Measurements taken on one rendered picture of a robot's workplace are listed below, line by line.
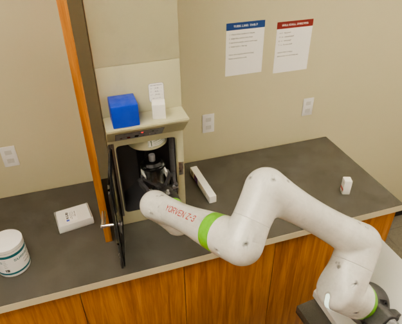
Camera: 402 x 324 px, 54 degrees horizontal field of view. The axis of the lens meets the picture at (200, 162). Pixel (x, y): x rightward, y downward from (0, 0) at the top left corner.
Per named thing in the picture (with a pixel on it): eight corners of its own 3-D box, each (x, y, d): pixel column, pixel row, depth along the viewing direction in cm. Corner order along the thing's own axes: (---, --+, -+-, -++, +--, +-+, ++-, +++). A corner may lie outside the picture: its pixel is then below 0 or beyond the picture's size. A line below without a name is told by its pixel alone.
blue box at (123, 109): (110, 117, 155) (107, 96, 149) (135, 113, 157) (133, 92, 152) (113, 129, 147) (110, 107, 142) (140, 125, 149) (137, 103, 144)
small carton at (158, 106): (152, 113, 157) (151, 99, 154) (165, 112, 157) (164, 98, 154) (152, 119, 153) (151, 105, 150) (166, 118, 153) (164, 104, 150)
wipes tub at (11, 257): (-1, 258, 171) (-12, 233, 162) (31, 251, 174) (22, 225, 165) (-4, 281, 160) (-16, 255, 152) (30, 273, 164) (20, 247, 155)
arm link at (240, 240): (280, 234, 109) (255, 219, 101) (261, 278, 107) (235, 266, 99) (233, 216, 123) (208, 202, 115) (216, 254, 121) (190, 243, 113)
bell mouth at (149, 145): (124, 134, 182) (123, 123, 179) (161, 127, 187) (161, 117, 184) (130, 153, 169) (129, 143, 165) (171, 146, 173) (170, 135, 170)
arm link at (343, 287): (387, 281, 128) (361, 265, 117) (370, 328, 126) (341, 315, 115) (352, 267, 138) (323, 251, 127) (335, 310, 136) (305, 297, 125)
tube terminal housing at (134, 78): (113, 193, 206) (87, 47, 163) (173, 181, 214) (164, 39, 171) (120, 225, 187) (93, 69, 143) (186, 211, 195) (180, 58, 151)
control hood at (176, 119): (105, 139, 160) (101, 117, 154) (182, 126, 168) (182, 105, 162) (109, 154, 151) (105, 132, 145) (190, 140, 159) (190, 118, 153)
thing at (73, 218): (55, 218, 191) (53, 212, 189) (88, 208, 197) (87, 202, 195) (60, 234, 182) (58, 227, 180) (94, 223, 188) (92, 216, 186)
